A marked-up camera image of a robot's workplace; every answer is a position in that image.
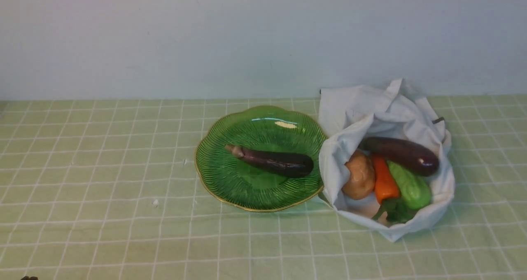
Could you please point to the orange carrot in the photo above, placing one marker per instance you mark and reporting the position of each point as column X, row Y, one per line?
column 385, row 185

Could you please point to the light green cucumber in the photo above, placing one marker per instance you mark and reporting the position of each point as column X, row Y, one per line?
column 415, row 192

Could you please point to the dark purple eggplant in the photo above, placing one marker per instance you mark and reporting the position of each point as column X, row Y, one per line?
column 415, row 157
column 287, row 164

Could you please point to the brown potato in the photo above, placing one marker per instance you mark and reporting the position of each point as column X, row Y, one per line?
column 362, row 178

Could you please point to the white cloth bag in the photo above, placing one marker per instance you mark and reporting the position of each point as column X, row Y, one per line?
column 347, row 114

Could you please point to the green glass plate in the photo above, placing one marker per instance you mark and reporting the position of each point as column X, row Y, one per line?
column 265, row 128

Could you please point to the dark green leafy vegetable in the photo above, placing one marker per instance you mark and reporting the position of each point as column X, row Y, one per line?
column 397, row 211

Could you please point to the green checkered tablecloth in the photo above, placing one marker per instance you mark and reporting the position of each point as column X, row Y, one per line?
column 107, row 190

